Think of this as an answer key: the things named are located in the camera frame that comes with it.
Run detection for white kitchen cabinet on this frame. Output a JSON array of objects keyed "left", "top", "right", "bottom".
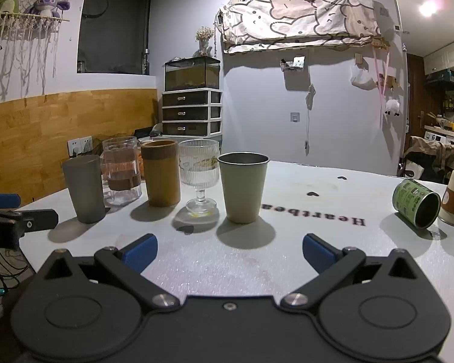
[{"left": 424, "top": 43, "right": 454, "bottom": 75}]

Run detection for white plastic drawer unit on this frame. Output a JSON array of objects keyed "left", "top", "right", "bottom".
[{"left": 161, "top": 88, "right": 224, "bottom": 138}]

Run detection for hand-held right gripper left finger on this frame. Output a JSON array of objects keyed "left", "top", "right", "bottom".
[{"left": 38, "top": 234, "right": 181, "bottom": 312}]

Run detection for clear glass cup brown sleeve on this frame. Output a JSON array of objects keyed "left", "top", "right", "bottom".
[{"left": 102, "top": 136, "right": 143, "bottom": 207}]

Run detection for black cables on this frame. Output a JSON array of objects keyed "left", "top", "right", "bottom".
[{"left": 0, "top": 247, "right": 35, "bottom": 299}]

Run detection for beige metal cup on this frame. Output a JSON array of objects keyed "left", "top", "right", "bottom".
[{"left": 217, "top": 152, "right": 270, "bottom": 224}]

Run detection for brown wooden door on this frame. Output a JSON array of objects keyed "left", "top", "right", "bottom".
[{"left": 406, "top": 54, "right": 427, "bottom": 148}]

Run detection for purple plush toy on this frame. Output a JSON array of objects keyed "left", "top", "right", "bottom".
[{"left": 26, "top": 0, "right": 71, "bottom": 18}]

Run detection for patterned wall cloth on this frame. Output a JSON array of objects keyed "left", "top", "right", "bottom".
[{"left": 215, "top": 0, "right": 383, "bottom": 54}]

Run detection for green printed cup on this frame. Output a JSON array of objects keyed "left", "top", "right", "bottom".
[{"left": 392, "top": 178, "right": 442, "bottom": 230}]

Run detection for brown bamboo cup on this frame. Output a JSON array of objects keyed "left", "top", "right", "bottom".
[{"left": 141, "top": 139, "right": 182, "bottom": 208}]

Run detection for white hanging bag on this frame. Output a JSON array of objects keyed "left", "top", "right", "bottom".
[{"left": 350, "top": 65, "right": 376, "bottom": 90}]

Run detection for small wall shelf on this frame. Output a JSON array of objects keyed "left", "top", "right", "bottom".
[{"left": 280, "top": 56, "right": 306, "bottom": 73}]

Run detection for glass fish tank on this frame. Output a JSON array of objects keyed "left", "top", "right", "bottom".
[{"left": 164, "top": 56, "right": 222, "bottom": 92}]

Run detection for white washing machine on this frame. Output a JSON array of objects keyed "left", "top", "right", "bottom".
[{"left": 424, "top": 129, "right": 454, "bottom": 152}]

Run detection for dried flower vase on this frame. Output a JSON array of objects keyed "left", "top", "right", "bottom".
[{"left": 195, "top": 26, "right": 215, "bottom": 57}]

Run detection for ribbed glass goblet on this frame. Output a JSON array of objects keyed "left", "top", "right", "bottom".
[{"left": 178, "top": 139, "right": 220, "bottom": 216}]

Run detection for chair with brown cloth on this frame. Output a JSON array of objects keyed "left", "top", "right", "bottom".
[{"left": 397, "top": 135, "right": 454, "bottom": 184}]

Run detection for white wall socket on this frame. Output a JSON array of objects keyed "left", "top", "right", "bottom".
[{"left": 67, "top": 136, "right": 94, "bottom": 158}]

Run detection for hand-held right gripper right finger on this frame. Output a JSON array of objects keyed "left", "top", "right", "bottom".
[{"left": 280, "top": 234, "right": 426, "bottom": 312}]

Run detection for grey frosted cup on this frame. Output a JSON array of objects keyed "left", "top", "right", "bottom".
[{"left": 61, "top": 155, "right": 107, "bottom": 224}]

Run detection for dark window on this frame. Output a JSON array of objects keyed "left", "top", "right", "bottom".
[{"left": 77, "top": 0, "right": 153, "bottom": 75}]

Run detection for macrame hanging shelf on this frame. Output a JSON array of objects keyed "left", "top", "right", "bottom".
[{"left": 0, "top": 0, "right": 71, "bottom": 95}]

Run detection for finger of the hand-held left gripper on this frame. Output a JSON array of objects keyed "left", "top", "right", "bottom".
[
  {"left": 0, "top": 193, "right": 22, "bottom": 209},
  {"left": 0, "top": 208, "right": 60, "bottom": 234}
]

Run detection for hanging white cable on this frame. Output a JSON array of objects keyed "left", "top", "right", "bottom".
[{"left": 304, "top": 83, "right": 317, "bottom": 156}]

